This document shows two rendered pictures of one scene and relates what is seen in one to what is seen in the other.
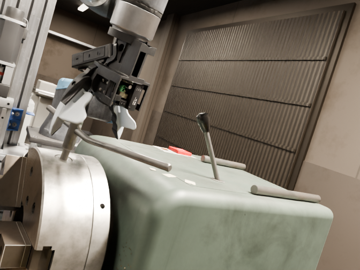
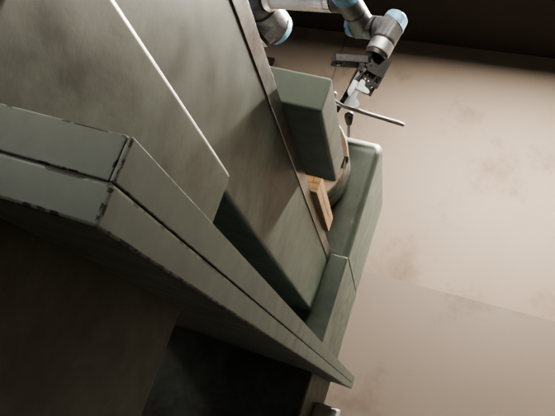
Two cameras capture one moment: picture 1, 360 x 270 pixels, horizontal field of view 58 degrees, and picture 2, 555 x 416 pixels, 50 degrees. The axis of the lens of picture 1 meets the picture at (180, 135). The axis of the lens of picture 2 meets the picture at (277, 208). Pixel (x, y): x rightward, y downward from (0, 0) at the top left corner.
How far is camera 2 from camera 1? 1.69 m
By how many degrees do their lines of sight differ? 43
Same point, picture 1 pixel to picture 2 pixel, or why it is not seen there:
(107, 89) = (374, 80)
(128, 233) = (355, 167)
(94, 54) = (356, 59)
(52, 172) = not seen: hidden behind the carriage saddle
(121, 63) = (375, 68)
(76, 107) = (362, 85)
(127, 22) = (387, 49)
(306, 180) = not seen: hidden behind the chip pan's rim
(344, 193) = not seen: hidden behind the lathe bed
